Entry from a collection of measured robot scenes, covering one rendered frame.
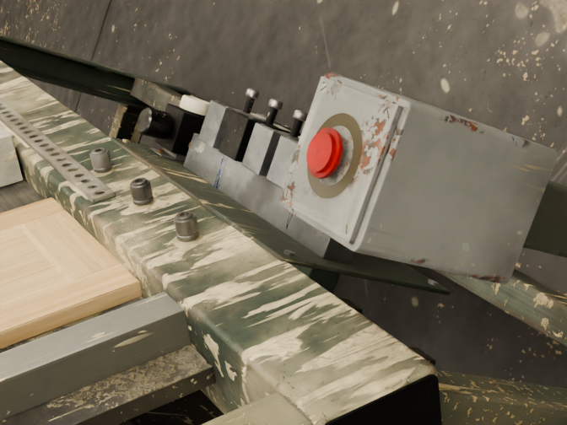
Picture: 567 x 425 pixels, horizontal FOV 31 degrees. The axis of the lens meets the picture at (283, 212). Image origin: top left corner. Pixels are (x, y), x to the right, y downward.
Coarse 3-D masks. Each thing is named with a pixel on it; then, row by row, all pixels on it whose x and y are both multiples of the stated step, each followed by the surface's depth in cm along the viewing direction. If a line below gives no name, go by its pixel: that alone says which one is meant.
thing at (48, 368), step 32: (96, 320) 101; (128, 320) 100; (160, 320) 100; (32, 352) 97; (64, 352) 96; (96, 352) 97; (128, 352) 99; (160, 352) 101; (0, 384) 93; (32, 384) 95; (64, 384) 96; (0, 416) 94
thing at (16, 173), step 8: (0, 128) 149; (0, 136) 146; (8, 136) 146; (0, 144) 145; (8, 144) 146; (0, 152) 146; (8, 152) 146; (0, 160) 146; (8, 160) 147; (16, 160) 147; (0, 168) 147; (8, 168) 147; (16, 168) 148; (0, 176) 147; (8, 176) 148; (16, 176) 148; (0, 184) 147; (8, 184) 148
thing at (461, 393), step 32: (32, 64) 283; (64, 64) 288; (96, 64) 287; (128, 96) 300; (160, 96) 278; (128, 128) 304; (480, 288) 168; (512, 288) 163; (544, 288) 163; (544, 320) 156; (416, 352) 171; (448, 384) 90; (480, 384) 93; (512, 384) 97; (160, 416) 124; (192, 416) 128; (448, 416) 87; (480, 416) 89; (512, 416) 92; (544, 416) 94
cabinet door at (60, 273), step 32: (0, 224) 131; (32, 224) 130; (64, 224) 128; (0, 256) 123; (32, 256) 122; (64, 256) 120; (96, 256) 119; (0, 288) 115; (32, 288) 114; (64, 288) 112; (96, 288) 112; (128, 288) 111; (0, 320) 108; (32, 320) 107; (64, 320) 109
